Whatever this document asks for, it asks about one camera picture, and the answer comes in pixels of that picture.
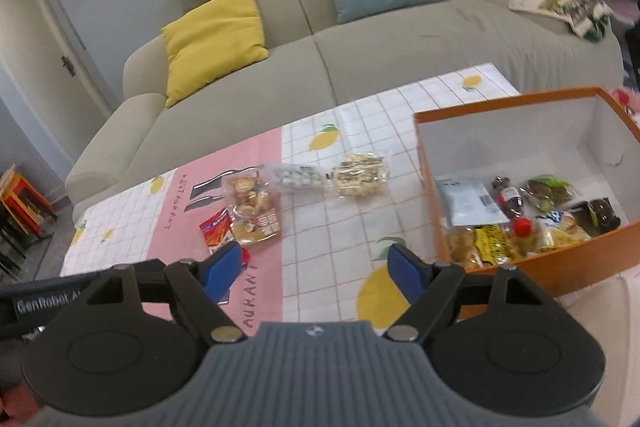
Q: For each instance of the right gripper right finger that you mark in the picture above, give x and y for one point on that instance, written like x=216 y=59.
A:
x=498 y=339

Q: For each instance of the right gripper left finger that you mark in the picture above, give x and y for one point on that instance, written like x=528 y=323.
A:
x=134 y=338

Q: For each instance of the cola bottle candy container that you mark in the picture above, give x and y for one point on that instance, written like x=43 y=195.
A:
x=511 y=202

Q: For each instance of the black snack packet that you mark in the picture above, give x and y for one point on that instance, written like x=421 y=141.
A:
x=596 y=216

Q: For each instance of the clear bag assorted snacks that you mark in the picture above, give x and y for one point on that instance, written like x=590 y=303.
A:
x=252 y=203

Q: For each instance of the orange red stools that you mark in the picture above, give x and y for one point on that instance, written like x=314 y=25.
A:
x=26 y=216

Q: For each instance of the yellow snack packet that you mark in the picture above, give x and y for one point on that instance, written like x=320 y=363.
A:
x=491 y=244

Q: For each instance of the bread snack pack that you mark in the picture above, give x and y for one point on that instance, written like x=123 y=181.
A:
x=462 y=248

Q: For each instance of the blue white snack packet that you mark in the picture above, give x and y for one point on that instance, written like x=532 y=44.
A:
x=555 y=230

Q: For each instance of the red snack packet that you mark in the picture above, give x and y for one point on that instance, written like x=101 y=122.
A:
x=217 y=230

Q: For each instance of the white grey snack pouch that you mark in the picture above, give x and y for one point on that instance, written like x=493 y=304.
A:
x=469 y=203

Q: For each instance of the green snack packet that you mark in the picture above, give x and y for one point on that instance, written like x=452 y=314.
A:
x=547 y=192

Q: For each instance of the clear bag grey candies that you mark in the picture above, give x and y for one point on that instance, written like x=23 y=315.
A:
x=291 y=178

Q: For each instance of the pink checked tablecloth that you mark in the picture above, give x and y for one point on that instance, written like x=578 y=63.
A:
x=329 y=261

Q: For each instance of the orange cardboard box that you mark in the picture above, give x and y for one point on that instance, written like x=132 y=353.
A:
x=560 y=167

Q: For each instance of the puffed rice cracker pack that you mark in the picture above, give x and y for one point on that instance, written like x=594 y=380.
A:
x=360 y=174

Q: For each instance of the white door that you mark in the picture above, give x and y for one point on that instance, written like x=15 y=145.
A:
x=45 y=71

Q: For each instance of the yellow cushion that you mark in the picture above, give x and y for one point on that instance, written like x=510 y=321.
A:
x=209 y=42

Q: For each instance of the beige sofa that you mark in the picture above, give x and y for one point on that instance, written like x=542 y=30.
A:
x=316 y=63

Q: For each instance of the pile of cloths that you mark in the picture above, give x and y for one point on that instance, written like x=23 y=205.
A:
x=587 y=19

